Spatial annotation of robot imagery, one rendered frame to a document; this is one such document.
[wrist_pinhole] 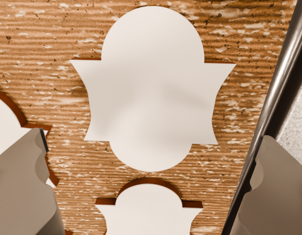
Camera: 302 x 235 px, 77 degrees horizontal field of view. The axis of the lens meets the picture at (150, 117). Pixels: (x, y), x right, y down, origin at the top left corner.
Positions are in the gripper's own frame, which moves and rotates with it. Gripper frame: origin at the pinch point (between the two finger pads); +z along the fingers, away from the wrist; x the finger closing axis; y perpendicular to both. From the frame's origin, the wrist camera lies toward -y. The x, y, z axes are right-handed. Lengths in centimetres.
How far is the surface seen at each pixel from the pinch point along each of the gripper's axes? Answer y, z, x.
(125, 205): 12.1, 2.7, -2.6
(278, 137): 4.8, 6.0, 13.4
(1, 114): 1.3, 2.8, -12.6
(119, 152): 4.9, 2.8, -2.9
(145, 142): 3.7, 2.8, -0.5
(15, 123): 2.1, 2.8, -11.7
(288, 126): 3.3, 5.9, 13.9
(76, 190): 11.2, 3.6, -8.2
